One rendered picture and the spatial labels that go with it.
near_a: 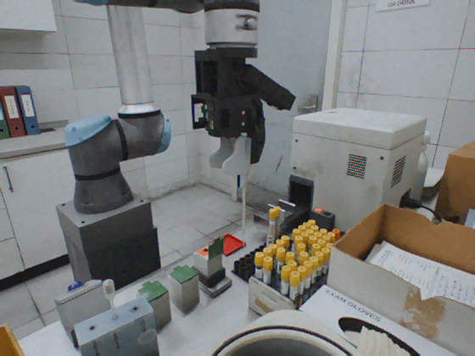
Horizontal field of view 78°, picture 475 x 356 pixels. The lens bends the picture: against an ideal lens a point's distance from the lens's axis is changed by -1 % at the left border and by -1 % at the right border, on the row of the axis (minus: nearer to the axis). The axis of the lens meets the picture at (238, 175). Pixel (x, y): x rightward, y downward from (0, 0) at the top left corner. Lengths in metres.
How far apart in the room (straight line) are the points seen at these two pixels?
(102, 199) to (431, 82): 1.81
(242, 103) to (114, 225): 0.53
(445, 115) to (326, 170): 1.31
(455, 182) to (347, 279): 0.67
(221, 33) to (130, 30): 0.45
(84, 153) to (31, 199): 1.39
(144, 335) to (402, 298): 0.39
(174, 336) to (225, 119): 0.38
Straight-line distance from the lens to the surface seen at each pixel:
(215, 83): 0.44
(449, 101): 2.06
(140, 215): 0.86
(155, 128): 0.85
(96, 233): 0.82
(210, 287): 0.65
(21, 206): 2.19
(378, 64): 2.17
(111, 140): 0.82
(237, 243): 0.79
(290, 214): 0.84
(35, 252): 2.33
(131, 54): 0.84
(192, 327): 0.60
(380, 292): 0.54
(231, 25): 0.42
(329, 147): 0.82
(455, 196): 1.15
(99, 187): 0.84
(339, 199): 0.85
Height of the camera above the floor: 1.31
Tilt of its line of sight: 20 degrees down
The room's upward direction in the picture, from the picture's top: straight up
